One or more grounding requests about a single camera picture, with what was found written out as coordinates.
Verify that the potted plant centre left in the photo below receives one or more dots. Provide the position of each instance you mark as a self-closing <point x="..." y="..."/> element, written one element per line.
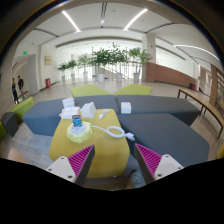
<point x="99" y="60"/>

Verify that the green bench far left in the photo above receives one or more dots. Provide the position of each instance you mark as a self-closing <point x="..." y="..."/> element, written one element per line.
<point x="21" y="108"/>

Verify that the wooden bookshelf right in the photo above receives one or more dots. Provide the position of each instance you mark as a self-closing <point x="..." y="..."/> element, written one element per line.
<point x="217" y="89"/>

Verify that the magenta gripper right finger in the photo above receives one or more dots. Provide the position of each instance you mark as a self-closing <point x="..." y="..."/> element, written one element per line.
<point x="153" y="165"/>

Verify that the green sofa block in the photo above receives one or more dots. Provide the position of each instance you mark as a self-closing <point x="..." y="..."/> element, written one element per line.
<point x="134" y="89"/>
<point x="87" y="90"/>

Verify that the white tissue pack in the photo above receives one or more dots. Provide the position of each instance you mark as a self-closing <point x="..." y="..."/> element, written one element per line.
<point x="68" y="102"/>

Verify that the green sofa block back left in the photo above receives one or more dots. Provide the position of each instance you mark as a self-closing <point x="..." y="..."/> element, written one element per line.
<point x="87" y="90"/>

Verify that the blue charger plug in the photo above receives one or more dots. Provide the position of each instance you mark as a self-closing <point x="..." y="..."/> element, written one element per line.
<point x="77" y="121"/>

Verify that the dark grey stool left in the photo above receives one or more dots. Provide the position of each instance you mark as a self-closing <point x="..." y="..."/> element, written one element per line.
<point x="10" y="123"/>

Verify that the red bin by wall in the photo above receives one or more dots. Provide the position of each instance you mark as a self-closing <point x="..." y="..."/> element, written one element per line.
<point x="48" y="82"/>

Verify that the green sofa block back right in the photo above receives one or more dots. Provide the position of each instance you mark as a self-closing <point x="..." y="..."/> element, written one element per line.
<point x="134" y="89"/>

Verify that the potted plant far left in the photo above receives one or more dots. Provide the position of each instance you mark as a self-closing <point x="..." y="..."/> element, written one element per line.
<point x="62" y="69"/>

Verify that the potted plant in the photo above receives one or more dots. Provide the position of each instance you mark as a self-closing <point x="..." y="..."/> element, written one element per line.
<point x="84" y="62"/>
<point x="71" y="66"/>
<point x="99" y="60"/>
<point x="118" y="56"/>
<point x="62" y="69"/>
<point x="138" y="57"/>

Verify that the yellow round power socket hub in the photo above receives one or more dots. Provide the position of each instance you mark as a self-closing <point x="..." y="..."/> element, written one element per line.
<point x="79" y="134"/>

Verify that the white cube on grey sofa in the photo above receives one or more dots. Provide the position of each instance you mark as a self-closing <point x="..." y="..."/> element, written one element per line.
<point x="126" y="107"/>

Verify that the grey sofa block left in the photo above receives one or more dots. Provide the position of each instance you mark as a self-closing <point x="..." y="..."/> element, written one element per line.
<point x="43" y="118"/>

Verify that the grey sofa block back right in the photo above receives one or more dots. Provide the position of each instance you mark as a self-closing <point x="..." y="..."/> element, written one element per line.
<point x="145" y="104"/>

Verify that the framed wall notice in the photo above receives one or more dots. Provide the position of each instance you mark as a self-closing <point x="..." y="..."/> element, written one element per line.
<point x="47" y="60"/>

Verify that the yellow upholstered ottoman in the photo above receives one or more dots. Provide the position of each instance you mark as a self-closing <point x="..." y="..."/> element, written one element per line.
<point x="111" y="154"/>

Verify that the person in dark clothes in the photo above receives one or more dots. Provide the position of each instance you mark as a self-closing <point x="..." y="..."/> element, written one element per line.
<point x="14" y="91"/>

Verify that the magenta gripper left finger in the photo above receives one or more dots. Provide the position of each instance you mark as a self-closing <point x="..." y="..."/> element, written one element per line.
<point x="75" y="167"/>

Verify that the grey sofa block front right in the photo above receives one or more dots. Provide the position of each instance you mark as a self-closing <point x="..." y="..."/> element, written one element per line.
<point x="165" y="134"/>

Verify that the person in black shirt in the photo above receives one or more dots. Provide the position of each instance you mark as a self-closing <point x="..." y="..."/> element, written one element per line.
<point x="21" y="85"/>

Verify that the white remote control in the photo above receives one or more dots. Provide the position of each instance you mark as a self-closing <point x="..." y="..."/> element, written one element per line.
<point x="103" y="113"/>

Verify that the grey sofa block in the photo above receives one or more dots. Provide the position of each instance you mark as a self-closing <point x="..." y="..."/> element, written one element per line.
<point x="165" y="134"/>
<point x="145" y="104"/>
<point x="43" y="118"/>

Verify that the white box on ottoman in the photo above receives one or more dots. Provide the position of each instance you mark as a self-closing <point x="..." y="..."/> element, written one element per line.
<point x="88" y="110"/>

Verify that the wooden bench with black frame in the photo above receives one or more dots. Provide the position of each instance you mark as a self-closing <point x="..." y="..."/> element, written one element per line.
<point x="204" y="107"/>

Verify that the potted plant right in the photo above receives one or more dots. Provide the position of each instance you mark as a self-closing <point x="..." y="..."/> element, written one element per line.
<point x="138" y="57"/>

